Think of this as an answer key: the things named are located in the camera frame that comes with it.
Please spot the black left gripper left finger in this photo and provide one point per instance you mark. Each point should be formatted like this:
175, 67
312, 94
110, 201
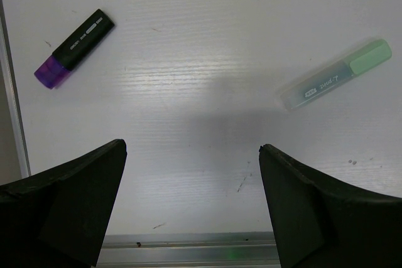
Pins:
59, 217

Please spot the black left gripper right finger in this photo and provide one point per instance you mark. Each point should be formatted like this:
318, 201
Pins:
320, 221

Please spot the pastel green translucent highlighter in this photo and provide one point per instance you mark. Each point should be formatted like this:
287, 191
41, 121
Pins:
335, 75

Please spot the black purple-capped highlighter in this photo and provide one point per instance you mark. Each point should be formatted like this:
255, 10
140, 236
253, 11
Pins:
69, 54

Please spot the aluminium table edge rail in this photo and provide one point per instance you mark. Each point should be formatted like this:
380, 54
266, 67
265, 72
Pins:
192, 193

